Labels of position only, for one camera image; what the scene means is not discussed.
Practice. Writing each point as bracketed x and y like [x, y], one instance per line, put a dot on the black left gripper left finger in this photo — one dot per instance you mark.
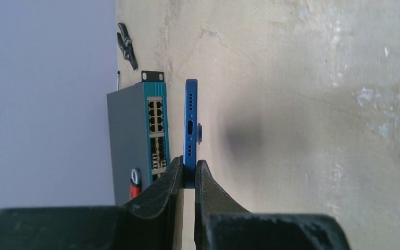
[151, 220]

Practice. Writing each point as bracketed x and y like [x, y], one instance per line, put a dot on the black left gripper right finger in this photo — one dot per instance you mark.
[222, 223]

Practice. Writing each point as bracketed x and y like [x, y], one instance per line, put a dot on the blue smartphone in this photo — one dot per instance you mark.
[192, 133]

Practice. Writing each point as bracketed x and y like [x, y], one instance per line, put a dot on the red handled adjustable wrench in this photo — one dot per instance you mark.
[135, 183]

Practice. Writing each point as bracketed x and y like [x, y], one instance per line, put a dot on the black grey wire stripper pliers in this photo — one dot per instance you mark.
[125, 44]

